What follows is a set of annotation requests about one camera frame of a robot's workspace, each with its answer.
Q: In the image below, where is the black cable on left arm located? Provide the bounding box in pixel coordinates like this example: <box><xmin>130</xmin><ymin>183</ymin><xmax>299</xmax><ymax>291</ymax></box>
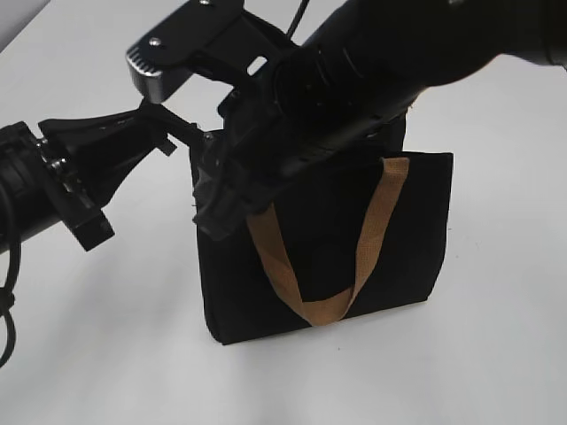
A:
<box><xmin>0</xmin><ymin>194</ymin><xmax>23</xmax><ymax>368</ymax></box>

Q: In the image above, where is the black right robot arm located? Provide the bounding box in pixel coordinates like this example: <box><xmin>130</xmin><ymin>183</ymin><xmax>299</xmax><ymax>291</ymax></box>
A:
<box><xmin>194</xmin><ymin>1</ymin><xmax>566</xmax><ymax>240</ymax></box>

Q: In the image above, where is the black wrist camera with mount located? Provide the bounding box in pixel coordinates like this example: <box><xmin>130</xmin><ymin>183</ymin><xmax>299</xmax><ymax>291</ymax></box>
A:
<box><xmin>126</xmin><ymin>1</ymin><xmax>295</xmax><ymax>104</ymax></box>

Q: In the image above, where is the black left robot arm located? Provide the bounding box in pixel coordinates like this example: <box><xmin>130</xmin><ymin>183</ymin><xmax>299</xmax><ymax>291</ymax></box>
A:
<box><xmin>1</xmin><ymin>102</ymin><xmax>204</xmax><ymax>251</ymax></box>

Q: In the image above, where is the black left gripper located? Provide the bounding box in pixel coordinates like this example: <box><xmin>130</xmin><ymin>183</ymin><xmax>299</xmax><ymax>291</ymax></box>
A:
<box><xmin>39</xmin><ymin>110</ymin><xmax>171</xmax><ymax>251</ymax></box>

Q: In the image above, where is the black bag with tan handle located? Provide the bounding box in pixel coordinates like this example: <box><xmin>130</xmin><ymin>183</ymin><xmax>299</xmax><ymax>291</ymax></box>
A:
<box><xmin>197</xmin><ymin>119</ymin><xmax>454</xmax><ymax>345</ymax></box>

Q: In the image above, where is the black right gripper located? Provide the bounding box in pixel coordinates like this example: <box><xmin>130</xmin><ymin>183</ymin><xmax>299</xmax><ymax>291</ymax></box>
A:
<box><xmin>141</xmin><ymin>46</ymin><xmax>408</xmax><ymax>240</ymax></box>

